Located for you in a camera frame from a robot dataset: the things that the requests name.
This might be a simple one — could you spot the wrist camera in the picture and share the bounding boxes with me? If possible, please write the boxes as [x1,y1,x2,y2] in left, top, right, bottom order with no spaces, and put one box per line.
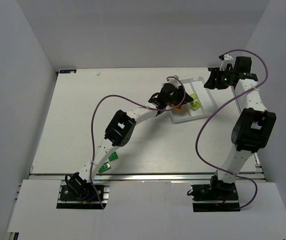
[166,75,181,88]
[218,54,235,71]

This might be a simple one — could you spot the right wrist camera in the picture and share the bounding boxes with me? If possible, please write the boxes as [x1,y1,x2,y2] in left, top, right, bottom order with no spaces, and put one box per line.
[218,54,235,71]

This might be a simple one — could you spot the white divided sorting tray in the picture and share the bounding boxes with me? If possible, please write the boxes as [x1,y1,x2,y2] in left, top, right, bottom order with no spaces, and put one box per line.
[169,77,218,124]

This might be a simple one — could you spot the light green lego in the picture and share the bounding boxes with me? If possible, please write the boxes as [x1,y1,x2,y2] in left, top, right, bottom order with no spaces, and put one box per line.
[190,93,198,100]
[190,100,201,111]

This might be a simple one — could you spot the green long lego brick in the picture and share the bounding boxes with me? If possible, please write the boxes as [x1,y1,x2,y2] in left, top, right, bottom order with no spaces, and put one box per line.
[98,162,111,174]

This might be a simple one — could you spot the blue label sticker left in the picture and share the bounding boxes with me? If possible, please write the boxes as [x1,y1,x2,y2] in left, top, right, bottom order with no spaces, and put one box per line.
[59,69,77,74]

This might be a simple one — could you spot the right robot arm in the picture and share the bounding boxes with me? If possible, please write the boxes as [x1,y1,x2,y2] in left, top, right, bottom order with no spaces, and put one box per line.
[204,54,277,184]

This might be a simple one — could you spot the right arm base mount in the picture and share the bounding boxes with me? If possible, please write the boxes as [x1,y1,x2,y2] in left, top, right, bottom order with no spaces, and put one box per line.
[187,183,241,213]

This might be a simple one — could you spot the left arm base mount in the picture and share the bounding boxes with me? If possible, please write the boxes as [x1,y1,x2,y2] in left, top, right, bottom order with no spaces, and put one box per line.
[56,172,107,210]

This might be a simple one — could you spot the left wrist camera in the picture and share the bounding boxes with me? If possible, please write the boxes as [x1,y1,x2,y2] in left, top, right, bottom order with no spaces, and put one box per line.
[166,75,181,88]

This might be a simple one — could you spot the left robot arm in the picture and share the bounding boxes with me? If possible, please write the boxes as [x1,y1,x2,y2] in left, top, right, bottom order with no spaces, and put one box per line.
[65,79,194,187]

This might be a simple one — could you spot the green square lego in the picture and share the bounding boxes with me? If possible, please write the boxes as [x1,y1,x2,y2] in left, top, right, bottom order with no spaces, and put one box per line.
[108,151,119,162]

